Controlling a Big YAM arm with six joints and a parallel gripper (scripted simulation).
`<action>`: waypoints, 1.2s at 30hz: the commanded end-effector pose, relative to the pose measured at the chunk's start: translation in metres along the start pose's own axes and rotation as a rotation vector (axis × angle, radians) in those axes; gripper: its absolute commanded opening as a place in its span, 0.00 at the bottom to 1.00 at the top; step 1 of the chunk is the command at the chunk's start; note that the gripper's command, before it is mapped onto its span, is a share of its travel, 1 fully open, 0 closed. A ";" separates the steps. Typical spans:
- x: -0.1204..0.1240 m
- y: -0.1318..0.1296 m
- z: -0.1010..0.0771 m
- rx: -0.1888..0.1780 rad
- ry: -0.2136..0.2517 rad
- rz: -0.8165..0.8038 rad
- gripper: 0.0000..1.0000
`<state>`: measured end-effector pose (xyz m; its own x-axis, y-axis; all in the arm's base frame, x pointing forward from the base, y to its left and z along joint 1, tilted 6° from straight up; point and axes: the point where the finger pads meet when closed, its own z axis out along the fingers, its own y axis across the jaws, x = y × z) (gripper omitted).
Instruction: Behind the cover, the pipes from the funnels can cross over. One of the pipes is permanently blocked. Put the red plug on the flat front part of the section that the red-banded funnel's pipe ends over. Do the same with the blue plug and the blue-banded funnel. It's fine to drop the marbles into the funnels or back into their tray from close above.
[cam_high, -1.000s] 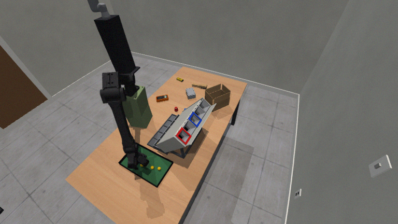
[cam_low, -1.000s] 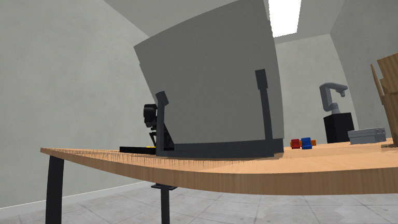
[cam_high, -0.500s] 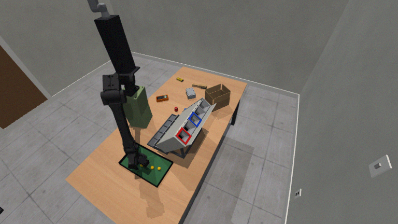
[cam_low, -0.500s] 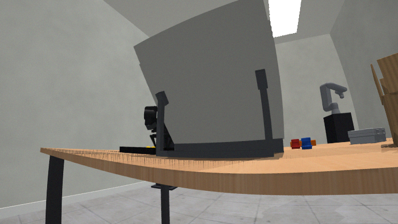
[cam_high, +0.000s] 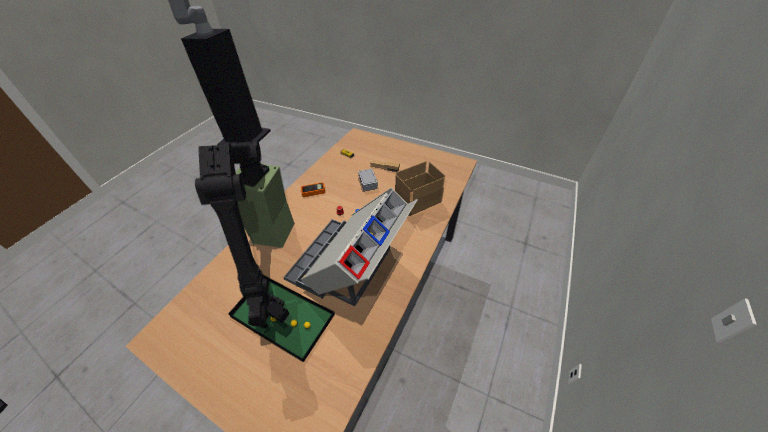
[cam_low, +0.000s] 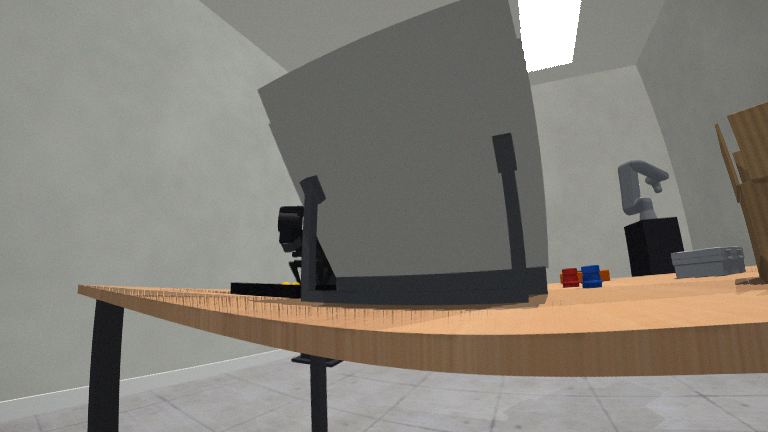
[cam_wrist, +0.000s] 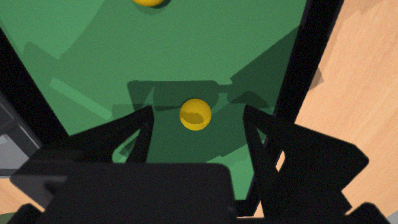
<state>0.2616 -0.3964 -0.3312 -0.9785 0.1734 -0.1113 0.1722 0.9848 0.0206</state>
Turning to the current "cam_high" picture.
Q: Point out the blue square band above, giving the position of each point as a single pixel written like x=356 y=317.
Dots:
x=368 y=224

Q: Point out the red rectangular frame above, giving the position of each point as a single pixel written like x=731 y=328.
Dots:
x=346 y=255

